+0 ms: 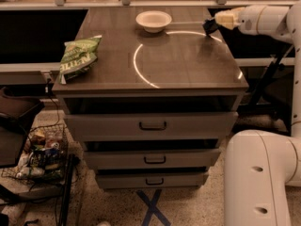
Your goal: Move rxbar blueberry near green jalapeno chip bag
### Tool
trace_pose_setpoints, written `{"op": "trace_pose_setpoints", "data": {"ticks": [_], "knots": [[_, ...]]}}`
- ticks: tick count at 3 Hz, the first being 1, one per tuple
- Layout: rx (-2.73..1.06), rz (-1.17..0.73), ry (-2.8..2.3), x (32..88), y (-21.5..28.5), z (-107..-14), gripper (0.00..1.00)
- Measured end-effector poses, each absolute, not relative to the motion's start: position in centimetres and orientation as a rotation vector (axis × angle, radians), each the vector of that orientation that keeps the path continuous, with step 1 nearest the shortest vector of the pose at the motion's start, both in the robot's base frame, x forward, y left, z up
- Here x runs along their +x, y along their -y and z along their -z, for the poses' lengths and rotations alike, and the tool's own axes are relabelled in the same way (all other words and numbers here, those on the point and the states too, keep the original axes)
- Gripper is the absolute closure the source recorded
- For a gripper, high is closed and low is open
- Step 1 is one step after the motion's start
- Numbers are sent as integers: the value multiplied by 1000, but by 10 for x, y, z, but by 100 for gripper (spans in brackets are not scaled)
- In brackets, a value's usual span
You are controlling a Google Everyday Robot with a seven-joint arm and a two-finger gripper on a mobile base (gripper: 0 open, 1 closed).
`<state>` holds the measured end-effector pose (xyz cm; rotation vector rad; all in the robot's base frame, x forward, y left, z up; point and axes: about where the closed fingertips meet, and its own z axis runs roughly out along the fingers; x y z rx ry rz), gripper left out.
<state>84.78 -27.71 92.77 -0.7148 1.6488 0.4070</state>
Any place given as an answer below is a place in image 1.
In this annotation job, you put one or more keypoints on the top grey drawer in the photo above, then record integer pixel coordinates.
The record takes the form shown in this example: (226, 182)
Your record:
(150, 126)

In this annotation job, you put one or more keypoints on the green jalapeno chip bag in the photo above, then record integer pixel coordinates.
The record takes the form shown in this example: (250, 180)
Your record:
(78, 57)

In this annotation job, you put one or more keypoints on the bottom grey drawer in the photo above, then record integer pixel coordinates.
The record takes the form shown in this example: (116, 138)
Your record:
(152, 180)

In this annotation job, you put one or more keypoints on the grey drawer cabinet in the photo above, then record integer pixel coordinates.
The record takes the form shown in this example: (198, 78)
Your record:
(179, 70)

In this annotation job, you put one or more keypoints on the dark brown bin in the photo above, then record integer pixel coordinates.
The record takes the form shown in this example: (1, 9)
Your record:
(17, 114)

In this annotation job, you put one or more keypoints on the wire basket with snacks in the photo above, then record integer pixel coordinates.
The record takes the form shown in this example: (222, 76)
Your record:
(44, 156)

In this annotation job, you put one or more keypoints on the white paper bowl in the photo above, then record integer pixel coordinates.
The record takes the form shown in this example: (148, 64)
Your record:
(153, 21)

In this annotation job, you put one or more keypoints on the blue tape cross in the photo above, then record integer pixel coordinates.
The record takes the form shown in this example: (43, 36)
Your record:
(152, 210)

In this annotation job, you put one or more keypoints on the dark blue rxbar wrapper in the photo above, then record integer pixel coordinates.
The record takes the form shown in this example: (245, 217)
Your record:
(210, 26)

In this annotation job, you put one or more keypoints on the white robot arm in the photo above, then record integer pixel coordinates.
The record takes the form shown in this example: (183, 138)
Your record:
(258, 164)

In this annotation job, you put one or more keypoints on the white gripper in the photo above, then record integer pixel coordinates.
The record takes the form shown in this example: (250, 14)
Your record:
(247, 19)

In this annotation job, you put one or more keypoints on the middle grey drawer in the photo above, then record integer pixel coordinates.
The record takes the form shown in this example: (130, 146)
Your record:
(157, 159)

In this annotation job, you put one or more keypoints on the grey drawer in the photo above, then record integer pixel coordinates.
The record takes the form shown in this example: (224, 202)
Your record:
(150, 126)
(152, 180)
(157, 159)

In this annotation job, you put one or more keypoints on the black office chair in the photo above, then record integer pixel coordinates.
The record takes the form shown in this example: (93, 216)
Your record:
(278, 92)

